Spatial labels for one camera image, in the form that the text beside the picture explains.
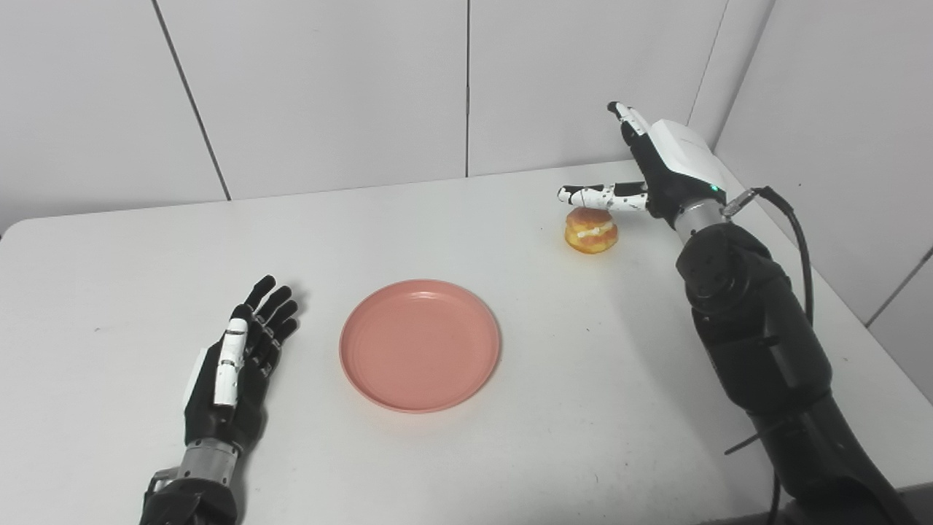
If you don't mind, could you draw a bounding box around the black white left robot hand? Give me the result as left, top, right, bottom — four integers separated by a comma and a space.
182, 275, 300, 456

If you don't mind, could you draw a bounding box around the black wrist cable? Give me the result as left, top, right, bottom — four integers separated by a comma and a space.
722, 186, 815, 327
146, 467, 180, 500

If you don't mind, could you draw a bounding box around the cream puff pastry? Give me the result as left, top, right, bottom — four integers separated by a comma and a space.
564, 207, 620, 254

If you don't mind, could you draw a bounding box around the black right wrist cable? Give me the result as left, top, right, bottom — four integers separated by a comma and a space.
722, 186, 815, 327

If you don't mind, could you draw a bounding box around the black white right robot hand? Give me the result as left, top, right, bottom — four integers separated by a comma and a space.
558, 101, 727, 227

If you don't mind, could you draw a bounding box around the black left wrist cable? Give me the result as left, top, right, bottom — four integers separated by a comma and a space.
146, 467, 180, 500

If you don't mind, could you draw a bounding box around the pink round plate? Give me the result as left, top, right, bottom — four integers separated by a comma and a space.
339, 279, 502, 414

